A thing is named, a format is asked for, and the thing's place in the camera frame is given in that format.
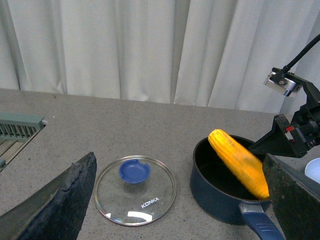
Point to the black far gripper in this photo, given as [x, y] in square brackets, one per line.
[295, 197]

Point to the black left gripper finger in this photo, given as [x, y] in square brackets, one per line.
[57, 210]

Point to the yellow corn cob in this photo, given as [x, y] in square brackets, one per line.
[245, 166]

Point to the glass lid blue knob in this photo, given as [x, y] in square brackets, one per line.
[134, 190]

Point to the light blue cup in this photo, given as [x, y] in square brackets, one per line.
[312, 170]

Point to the green dish rack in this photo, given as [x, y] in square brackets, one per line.
[16, 131]

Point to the white curtain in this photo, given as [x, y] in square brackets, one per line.
[209, 53]

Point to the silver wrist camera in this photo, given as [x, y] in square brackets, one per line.
[286, 87]

